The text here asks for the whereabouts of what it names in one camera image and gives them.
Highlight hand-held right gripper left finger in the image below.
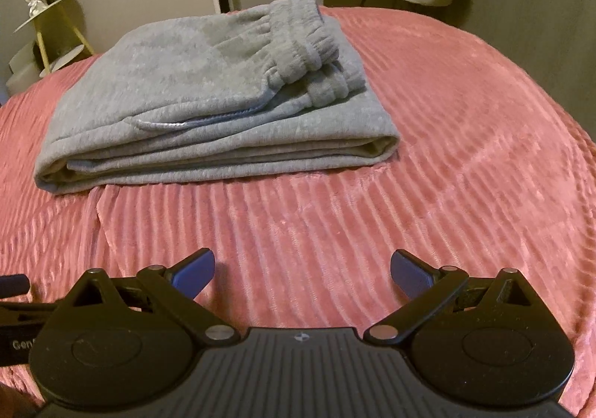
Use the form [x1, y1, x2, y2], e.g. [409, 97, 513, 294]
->
[47, 248, 236, 345]

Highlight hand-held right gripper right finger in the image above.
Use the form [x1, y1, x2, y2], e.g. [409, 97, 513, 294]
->
[363, 249, 556, 345]

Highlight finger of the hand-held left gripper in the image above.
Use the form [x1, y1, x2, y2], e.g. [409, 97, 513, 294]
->
[0, 275, 32, 300]

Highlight grey sweatpants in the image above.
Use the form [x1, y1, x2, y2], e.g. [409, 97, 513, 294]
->
[34, 0, 401, 195]

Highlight pink ribbed blanket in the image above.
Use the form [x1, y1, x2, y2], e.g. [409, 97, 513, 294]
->
[0, 6, 596, 418]

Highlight white storage bin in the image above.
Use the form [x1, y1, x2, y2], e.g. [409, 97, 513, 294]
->
[4, 44, 48, 96]

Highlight wooden two-tier side table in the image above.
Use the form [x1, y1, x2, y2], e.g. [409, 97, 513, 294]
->
[13, 0, 97, 77]

